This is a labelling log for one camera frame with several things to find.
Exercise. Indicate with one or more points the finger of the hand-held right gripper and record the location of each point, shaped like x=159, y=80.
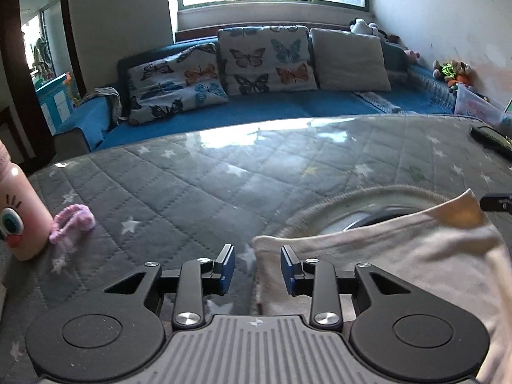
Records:
x=498, y=202

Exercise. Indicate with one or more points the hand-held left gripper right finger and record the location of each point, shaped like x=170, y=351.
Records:
x=288, y=274

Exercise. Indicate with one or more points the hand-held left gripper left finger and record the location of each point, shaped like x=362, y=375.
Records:
x=224, y=270

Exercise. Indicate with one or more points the beige cloth garment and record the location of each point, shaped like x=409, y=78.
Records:
x=400, y=248

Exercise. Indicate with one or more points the grey cloth on sofa arm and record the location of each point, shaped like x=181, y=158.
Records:
x=106, y=98

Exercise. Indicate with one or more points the black flat device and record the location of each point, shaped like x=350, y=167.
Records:
x=490, y=136

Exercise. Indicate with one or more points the clear plastic storage box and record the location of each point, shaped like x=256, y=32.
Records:
x=476, y=106

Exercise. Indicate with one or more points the round dark table inset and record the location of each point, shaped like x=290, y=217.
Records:
x=380, y=212

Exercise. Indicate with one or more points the green and brown plush toy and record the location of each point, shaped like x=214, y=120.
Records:
x=452, y=71

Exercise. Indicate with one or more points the blue sofa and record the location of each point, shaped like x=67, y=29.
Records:
x=280, y=104

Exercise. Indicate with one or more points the butterfly print cushion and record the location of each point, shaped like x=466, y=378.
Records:
x=264, y=60
x=176, y=84

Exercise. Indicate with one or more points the plain beige cushion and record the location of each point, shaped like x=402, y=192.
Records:
x=348, y=60

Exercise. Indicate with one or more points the pink cartoon-eye bottle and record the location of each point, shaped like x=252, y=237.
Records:
x=22, y=216

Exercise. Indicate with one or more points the white plush toy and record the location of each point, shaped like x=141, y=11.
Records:
x=362, y=27

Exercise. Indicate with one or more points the blue and white cabinet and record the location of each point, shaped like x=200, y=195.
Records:
x=54, y=102

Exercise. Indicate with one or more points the dark wooden door frame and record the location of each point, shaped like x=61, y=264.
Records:
x=16, y=108

